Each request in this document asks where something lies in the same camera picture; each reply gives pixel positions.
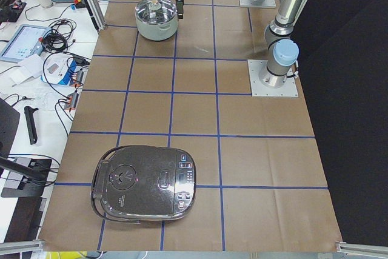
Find near teach pendant tablet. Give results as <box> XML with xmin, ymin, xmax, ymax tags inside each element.
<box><xmin>1</xmin><ymin>24</ymin><xmax>51</xmax><ymax>63</ymax></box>

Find grey adapter box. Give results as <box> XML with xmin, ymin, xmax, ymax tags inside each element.
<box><xmin>69</xmin><ymin>70</ymin><xmax>84</xmax><ymax>88</ymax></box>
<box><xmin>64</xmin><ymin>92</ymin><xmax>79</xmax><ymax>112</ymax></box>

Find blue and white box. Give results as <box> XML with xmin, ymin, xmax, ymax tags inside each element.
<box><xmin>41</xmin><ymin>53</ymin><xmax>77</xmax><ymax>85</ymax></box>

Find coiled black cable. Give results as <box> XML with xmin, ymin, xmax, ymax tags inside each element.
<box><xmin>41</xmin><ymin>19</ymin><xmax>76</xmax><ymax>52</ymax></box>

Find brown paper table mat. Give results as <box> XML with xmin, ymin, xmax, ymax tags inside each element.
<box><xmin>39</xmin><ymin>0</ymin><xmax>341</xmax><ymax>252</ymax></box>

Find grey adapter box near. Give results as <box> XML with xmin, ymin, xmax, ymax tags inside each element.
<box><xmin>64</xmin><ymin>92</ymin><xmax>79</xmax><ymax>112</ymax></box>

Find black bar tool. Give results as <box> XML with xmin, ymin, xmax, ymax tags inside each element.
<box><xmin>24</xmin><ymin>106</ymin><xmax>38</xmax><ymax>145</ymax></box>

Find glass pot lid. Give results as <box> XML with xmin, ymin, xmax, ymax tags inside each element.
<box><xmin>135</xmin><ymin>0</ymin><xmax>178</xmax><ymax>25</ymax></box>

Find grey adapter box far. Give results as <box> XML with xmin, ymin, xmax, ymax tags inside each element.
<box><xmin>69</xmin><ymin>70</ymin><xmax>84</xmax><ymax>88</ymax></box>

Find white paper sheets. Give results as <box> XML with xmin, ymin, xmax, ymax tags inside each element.
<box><xmin>10</xmin><ymin>54</ymin><xmax>44</xmax><ymax>85</ymax></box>

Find black camera stand base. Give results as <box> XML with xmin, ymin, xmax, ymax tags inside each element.
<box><xmin>1</xmin><ymin>157</ymin><xmax>52</xmax><ymax>198</ymax></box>

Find dark rice cooker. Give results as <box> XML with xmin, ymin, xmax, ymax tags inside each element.
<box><xmin>90</xmin><ymin>145</ymin><xmax>196</xmax><ymax>223</ymax></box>

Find pale green electric pot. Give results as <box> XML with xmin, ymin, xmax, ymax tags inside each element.
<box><xmin>135</xmin><ymin>0</ymin><xmax>178</xmax><ymax>41</ymax></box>

